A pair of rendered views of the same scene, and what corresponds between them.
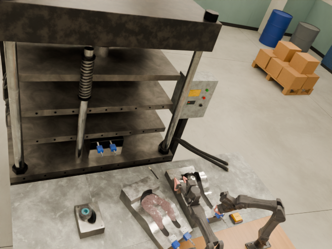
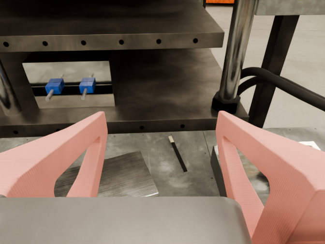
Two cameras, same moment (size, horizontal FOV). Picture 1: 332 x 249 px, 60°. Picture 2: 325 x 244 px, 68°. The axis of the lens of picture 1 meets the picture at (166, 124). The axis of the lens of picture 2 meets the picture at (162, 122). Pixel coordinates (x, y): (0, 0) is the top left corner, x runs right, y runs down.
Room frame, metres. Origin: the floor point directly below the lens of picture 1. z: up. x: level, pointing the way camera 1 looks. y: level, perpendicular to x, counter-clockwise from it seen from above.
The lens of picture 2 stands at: (1.22, -0.24, 1.27)
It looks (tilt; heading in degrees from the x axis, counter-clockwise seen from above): 38 degrees down; 32
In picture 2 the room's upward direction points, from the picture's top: straight up
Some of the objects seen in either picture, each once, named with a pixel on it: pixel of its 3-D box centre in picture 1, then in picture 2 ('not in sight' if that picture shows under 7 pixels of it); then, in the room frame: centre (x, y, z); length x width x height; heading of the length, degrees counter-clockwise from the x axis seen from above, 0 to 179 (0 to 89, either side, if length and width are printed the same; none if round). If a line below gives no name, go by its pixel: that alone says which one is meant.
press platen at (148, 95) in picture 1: (94, 81); not in sight; (1.95, 0.65, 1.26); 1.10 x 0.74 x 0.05; 125
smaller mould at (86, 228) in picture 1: (89, 219); not in sight; (1.05, 0.28, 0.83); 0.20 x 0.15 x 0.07; 35
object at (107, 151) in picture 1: (99, 128); (86, 56); (1.87, 0.54, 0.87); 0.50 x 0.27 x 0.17; 35
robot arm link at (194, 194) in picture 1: (194, 200); not in sight; (1.12, -0.30, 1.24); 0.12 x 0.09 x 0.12; 32
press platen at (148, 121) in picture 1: (91, 106); (73, 12); (1.95, 0.65, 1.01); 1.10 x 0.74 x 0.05; 125
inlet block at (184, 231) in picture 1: (187, 237); not in sight; (1.14, -0.38, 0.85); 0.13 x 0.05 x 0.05; 52
